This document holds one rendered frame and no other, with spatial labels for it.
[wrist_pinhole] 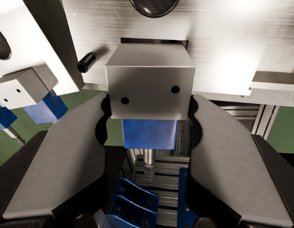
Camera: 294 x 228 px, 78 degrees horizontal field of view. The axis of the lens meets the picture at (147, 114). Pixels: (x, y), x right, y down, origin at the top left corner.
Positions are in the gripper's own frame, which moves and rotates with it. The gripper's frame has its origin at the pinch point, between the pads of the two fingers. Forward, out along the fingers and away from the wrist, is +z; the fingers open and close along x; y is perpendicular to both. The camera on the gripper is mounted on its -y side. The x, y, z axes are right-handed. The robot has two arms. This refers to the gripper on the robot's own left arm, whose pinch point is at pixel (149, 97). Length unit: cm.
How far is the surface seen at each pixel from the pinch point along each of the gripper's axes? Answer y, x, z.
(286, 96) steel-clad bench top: 5.9, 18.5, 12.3
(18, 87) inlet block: 3.4, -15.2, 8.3
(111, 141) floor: 106, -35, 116
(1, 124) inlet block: 11.4, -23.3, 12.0
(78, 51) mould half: -1.5, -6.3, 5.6
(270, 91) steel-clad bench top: 5.4, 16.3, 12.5
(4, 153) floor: 149, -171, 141
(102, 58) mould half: -1.0, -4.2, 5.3
